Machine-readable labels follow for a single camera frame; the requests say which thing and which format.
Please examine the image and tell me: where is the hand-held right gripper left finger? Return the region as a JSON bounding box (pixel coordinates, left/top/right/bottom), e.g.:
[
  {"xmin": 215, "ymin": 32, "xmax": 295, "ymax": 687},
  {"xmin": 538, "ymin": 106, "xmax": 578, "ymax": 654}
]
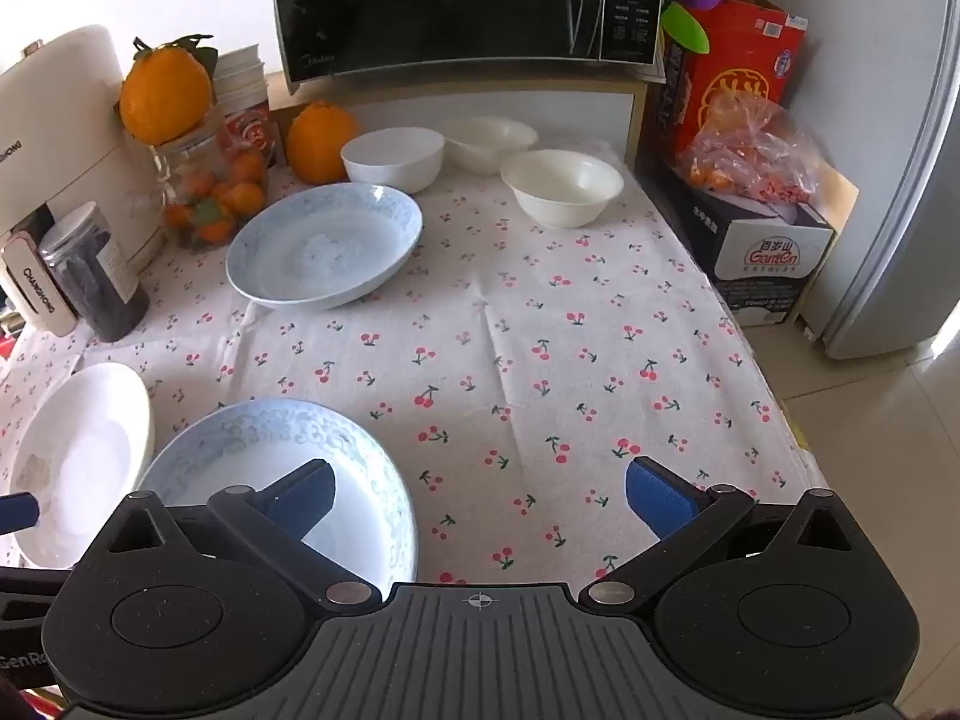
[{"xmin": 112, "ymin": 460, "xmax": 385, "ymax": 610}]

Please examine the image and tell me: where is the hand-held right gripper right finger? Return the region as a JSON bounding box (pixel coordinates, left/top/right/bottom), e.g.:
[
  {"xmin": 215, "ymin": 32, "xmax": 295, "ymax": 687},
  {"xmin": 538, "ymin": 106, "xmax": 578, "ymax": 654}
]
[{"xmin": 579, "ymin": 456, "xmax": 863, "ymax": 608}]

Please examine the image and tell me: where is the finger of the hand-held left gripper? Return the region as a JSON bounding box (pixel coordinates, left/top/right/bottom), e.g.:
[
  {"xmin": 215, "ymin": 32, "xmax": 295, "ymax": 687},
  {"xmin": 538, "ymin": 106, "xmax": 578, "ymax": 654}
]
[{"xmin": 0, "ymin": 492, "xmax": 40, "ymax": 537}]

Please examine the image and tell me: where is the blue patterned plate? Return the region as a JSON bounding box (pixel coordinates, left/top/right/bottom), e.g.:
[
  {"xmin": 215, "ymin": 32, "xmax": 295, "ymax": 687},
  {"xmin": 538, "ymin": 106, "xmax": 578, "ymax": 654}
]
[
  {"xmin": 139, "ymin": 400, "xmax": 418, "ymax": 595},
  {"xmin": 226, "ymin": 182, "xmax": 423, "ymax": 310}
]

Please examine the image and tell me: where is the white plate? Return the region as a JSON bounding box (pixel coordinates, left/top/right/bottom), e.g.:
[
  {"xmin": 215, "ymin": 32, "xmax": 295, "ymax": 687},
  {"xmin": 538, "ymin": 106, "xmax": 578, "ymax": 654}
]
[{"xmin": 7, "ymin": 362, "xmax": 155, "ymax": 569}]

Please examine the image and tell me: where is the cream bowl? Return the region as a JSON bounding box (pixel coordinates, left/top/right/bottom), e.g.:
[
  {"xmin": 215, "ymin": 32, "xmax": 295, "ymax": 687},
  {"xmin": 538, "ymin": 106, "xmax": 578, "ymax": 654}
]
[
  {"xmin": 442, "ymin": 116, "xmax": 539, "ymax": 176},
  {"xmin": 500, "ymin": 148, "xmax": 625, "ymax": 228}
]

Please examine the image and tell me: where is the white bowl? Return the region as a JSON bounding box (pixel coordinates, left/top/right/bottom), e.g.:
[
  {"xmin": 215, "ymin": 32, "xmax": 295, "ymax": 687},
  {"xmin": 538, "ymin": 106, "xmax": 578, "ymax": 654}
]
[{"xmin": 341, "ymin": 127, "xmax": 446, "ymax": 196}]

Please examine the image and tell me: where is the cherry print tablecloth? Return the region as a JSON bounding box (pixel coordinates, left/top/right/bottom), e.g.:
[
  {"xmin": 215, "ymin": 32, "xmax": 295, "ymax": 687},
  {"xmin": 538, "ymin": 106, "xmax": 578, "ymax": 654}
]
[{"xmin": 0, "ymin": 142, "xmax": 830, "ymax": 587}]

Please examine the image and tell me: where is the clear jar of dark contents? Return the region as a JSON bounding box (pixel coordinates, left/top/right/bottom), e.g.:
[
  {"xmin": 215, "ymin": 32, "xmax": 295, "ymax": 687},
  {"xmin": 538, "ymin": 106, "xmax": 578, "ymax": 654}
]
[{"xmin": 37, "ymin": 201, "xmax": 151, "ymax": 344}]

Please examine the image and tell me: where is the dark cardboard box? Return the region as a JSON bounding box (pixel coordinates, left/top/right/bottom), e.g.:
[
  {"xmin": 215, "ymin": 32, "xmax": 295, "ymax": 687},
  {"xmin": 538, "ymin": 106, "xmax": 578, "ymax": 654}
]
[{"xmin": 652, "ymin": 157, "xmax": 860, "ymax": 327}]

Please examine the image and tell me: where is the clear plastic bag of oranges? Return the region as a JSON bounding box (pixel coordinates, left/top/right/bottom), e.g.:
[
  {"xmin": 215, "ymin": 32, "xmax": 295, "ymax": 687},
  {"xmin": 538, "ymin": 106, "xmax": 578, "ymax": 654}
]
[{"xmin": 675, "ymin": 94, "xmax": 826, "ymax": 212}]

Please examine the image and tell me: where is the glass jar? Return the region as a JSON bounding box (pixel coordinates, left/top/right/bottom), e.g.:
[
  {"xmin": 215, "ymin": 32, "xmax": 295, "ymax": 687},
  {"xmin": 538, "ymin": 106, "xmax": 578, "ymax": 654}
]
[{"xmin": 154, "ymin": 116, "xmax": 271, "ymax": 252}]

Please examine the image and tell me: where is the red printed cup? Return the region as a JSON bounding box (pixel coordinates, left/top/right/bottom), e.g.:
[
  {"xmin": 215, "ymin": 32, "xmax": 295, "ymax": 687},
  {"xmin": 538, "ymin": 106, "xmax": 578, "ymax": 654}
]
[{"xmin": 225, "ymin": 106, "xmax": 286, "ymax": 166}]

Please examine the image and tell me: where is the grey refrigerator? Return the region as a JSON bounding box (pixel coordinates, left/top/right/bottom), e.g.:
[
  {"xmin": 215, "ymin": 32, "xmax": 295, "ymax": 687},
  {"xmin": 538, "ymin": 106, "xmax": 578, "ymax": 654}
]
[{"xmin": 814, "ymin": 0, "xmax": 960, "ymax": 361}]

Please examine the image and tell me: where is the white air fryer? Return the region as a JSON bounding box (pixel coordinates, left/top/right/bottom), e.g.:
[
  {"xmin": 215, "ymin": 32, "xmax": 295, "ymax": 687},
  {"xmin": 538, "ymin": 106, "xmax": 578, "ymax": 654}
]
[{"xmin": 0, "ymin": 24, "xmax": 170, "ymax": 338}]

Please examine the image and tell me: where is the white wood-edged cabinet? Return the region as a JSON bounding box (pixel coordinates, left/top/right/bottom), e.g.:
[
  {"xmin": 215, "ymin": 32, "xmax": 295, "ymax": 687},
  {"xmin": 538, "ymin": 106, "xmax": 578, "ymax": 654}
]
[{"xmin": 266, "ymin": 67, "xmax": 650, "ymax": 166}]

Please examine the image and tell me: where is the stack of paper cups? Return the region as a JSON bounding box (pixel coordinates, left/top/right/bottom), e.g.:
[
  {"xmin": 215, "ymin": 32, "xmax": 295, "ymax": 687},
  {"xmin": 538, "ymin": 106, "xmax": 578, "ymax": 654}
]
[{"xmin": 214, "ymin": 45, "xmax": 271, "ymax": 117}]

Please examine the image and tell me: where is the large orange with leaves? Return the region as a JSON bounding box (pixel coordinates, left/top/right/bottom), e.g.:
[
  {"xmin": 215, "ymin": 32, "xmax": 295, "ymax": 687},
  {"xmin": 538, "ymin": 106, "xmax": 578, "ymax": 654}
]
[{"xmin": 118, "ymin": 34, "xmax": 218, "ymax": 145}]

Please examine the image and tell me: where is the red cardboard box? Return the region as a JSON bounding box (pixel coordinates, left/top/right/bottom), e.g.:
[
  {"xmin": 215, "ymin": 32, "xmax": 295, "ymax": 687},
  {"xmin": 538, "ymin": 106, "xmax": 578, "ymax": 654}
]
[{"xmin": 660, "ymin": 0, "xmax": 809, "ymax": 166}]

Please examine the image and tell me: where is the green toy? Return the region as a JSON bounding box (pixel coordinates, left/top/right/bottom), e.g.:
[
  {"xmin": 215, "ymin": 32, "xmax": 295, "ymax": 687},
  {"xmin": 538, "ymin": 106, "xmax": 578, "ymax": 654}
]
[{"xmin": 660, "ymin": 2, "xmax": 710, "ymax": 55}]

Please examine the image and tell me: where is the black microwave oven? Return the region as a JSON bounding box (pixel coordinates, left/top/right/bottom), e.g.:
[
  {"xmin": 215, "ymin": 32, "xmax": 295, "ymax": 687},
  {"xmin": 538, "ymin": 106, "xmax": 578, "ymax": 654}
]
[{"xmin": 268, "ymin": 0, "xmax": 672, "ymax": 85}]

